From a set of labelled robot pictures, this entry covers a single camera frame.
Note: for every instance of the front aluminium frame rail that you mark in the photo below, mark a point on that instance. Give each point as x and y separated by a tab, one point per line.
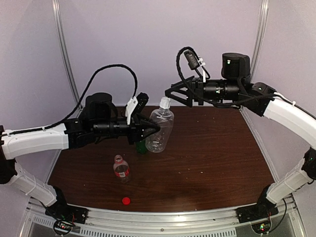
221	222

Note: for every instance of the left circuit board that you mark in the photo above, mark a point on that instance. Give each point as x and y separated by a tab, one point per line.
62	227

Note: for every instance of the right rear aluminium post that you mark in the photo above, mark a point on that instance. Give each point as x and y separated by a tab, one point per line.
261	29

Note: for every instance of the aluminium post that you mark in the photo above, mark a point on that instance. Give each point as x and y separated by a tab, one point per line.
261	29
63	48

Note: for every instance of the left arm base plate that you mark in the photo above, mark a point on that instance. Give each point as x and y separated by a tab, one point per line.
67	213

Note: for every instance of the clear bottle white cap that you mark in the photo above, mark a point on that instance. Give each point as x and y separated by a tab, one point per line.
164	118

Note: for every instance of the circuit board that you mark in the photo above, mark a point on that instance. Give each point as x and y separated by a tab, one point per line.
261	227
62	227

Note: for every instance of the right circuit board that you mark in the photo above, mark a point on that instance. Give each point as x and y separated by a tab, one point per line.
261	227

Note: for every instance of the clear bottle red label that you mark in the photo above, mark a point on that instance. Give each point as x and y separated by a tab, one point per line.
121	169

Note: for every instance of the green plastic bottle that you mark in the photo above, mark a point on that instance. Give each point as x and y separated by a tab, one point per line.
141	147

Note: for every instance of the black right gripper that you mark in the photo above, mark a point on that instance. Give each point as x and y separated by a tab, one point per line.
197	93

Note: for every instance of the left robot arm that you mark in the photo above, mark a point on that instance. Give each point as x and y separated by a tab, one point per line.
99	119

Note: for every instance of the red bottle cap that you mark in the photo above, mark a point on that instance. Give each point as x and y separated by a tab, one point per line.
126	201

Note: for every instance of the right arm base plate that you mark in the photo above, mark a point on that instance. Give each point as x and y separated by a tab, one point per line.
256	213

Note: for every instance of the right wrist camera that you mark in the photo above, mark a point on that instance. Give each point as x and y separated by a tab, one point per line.
194	64

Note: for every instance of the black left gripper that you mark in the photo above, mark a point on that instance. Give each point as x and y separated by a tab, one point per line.
137	126

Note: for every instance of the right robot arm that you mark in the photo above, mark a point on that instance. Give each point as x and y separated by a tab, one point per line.
235	89

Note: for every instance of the left rear aluminium post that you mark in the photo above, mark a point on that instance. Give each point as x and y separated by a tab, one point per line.
63	48

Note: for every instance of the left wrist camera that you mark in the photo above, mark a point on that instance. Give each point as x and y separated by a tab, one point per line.
135	105

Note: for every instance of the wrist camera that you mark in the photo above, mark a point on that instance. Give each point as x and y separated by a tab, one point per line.
135	105
194	64

